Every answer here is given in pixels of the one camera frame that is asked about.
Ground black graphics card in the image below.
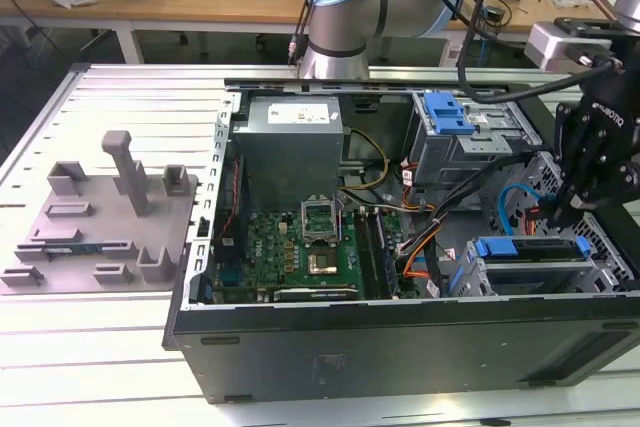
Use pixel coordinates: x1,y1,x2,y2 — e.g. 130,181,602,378
272,286,359,303

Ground CPU socket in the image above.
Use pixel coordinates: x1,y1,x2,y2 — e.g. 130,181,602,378
303,245,342,278

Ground silver metal disk bay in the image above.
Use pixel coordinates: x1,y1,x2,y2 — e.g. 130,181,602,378
447,234,626,298

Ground long wooden desk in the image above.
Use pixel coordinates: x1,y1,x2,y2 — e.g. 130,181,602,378
0,0,501,66

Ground green motherboard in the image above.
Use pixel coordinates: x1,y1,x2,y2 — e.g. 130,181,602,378
212,206,416,304

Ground black open PC case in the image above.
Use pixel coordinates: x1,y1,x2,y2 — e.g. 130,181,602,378
162,77,640,406

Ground grey plastic parts rack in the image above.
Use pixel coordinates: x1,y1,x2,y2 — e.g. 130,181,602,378
0,129,200,296

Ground black RAM slot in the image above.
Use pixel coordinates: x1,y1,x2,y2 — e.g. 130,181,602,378
365,209,392,298
354,209,382,298

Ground blue plastic drive latch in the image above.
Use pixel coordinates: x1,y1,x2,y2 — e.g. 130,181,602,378
422,91,477,138

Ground orange power wire black plug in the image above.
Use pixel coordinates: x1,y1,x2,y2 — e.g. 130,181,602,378
521,194,557,238

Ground wooden desk with boxes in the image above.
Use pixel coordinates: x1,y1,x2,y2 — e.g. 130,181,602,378
469,0,640,68

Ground grey Dell power supply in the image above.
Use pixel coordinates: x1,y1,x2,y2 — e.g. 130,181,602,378
230,94,347,213

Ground metal socket cover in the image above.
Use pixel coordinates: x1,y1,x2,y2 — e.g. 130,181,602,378
298,198,342,247

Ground RAM stick with blue label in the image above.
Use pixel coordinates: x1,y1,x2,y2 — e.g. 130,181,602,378
43,245,101,255

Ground black arm base cable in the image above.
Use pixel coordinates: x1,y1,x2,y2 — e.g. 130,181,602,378
287,0,332,69

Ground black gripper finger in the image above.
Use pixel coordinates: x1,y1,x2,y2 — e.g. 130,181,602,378
572,131,631,211
547,102,589,226

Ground black wire bundle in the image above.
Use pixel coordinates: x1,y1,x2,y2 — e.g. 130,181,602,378
397,151,539,261

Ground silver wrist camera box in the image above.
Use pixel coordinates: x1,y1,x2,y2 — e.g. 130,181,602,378
523,20,576,72

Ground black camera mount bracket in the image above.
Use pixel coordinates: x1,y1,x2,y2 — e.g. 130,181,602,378
553,16,626,73

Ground silver metal drive cage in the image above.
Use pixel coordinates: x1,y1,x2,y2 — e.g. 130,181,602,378
407,90,541,189

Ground blue data wire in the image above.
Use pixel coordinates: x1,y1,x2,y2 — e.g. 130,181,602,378
497,182,555,239

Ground yellow wire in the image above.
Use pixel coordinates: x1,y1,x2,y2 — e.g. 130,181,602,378
340,127,392,194

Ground RAM stick with blue heatspreader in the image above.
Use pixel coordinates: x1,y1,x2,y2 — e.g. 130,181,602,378
375,211,402,294

